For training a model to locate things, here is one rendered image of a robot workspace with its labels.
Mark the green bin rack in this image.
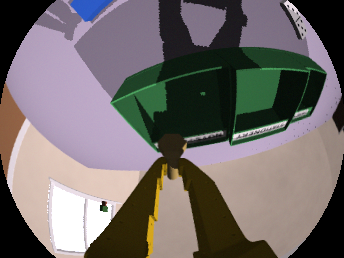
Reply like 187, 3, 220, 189
110, 47, 327, 153

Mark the white domino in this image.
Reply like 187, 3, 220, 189
280, 0, 308, 40

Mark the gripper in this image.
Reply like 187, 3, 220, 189
84, 157, 278, 258

